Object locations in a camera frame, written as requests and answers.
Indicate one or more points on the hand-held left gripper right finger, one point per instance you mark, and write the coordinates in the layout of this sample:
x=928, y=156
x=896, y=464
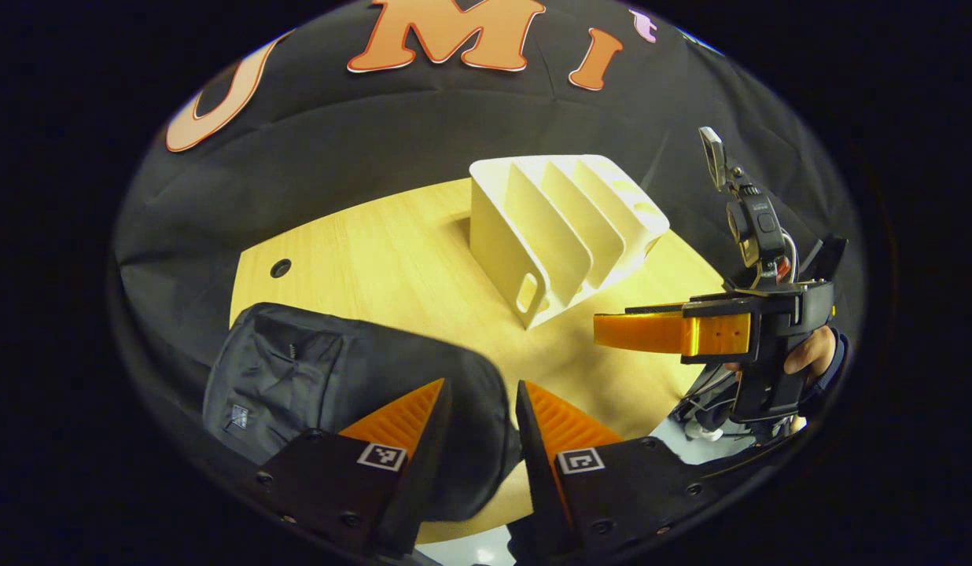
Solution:
x=537, y=472

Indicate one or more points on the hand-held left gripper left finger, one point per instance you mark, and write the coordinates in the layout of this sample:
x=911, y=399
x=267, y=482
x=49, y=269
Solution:
x=427, y=472

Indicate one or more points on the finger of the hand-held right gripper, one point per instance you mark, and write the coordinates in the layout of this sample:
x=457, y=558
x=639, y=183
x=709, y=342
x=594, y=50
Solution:
x=643, y=330

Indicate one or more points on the black schoolbag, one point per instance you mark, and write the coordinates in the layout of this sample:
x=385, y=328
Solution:
x=297, y=369

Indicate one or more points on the white plastic bookshelf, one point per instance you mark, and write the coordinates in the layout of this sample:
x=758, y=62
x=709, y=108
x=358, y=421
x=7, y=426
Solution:
x=494, y=236

